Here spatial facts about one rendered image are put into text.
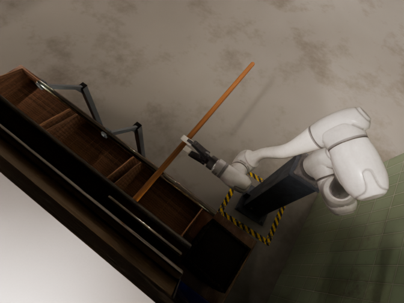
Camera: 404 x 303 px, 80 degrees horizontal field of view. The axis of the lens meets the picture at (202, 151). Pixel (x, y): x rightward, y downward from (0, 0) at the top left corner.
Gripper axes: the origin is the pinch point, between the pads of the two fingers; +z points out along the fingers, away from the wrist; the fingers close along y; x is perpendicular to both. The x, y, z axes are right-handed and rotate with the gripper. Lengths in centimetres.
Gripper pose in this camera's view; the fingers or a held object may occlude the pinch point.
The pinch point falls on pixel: (184, 143)
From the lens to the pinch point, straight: 131.3
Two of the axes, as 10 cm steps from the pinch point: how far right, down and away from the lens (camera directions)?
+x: 5.6, -7.0, 4.3
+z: -8.1, -5.7, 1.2
